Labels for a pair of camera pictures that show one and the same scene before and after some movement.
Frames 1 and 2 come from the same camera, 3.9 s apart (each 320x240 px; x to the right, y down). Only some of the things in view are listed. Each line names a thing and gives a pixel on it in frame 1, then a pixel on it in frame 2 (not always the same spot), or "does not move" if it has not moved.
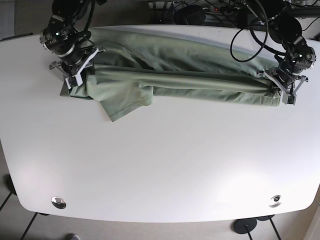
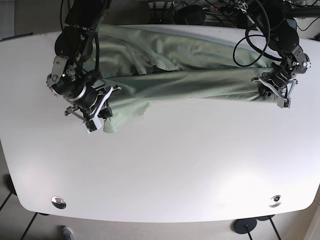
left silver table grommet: [58, 202] does not move
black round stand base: [244, 226] does not move
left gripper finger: [89, 69] to [105, 111]
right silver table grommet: [275, 201] does not move
